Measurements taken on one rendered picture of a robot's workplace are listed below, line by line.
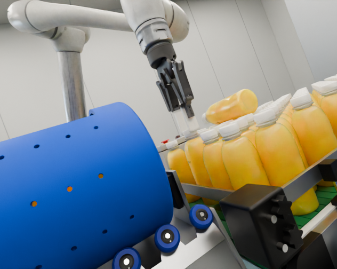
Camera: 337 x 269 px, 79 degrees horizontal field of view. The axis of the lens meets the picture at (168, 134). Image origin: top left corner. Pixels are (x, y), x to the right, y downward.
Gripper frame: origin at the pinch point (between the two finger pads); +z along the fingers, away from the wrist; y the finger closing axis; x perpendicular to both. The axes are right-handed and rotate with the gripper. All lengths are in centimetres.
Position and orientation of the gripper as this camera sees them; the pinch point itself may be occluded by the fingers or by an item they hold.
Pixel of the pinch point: (186, 120)
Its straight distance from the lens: 54.5
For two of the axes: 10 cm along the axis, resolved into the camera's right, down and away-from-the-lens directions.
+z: 3.6, 9.3, 0.0
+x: 8.5, -3.3, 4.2
